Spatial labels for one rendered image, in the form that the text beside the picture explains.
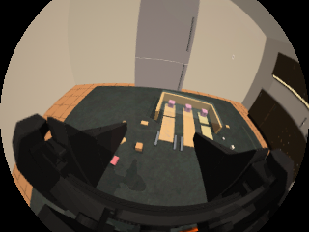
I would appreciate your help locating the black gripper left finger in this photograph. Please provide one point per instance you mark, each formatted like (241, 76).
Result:
(92, 149)

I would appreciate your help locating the small pink block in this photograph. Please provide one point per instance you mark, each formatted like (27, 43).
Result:
(115, 159)

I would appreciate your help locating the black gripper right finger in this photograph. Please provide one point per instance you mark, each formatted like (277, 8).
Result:
(220, 166)

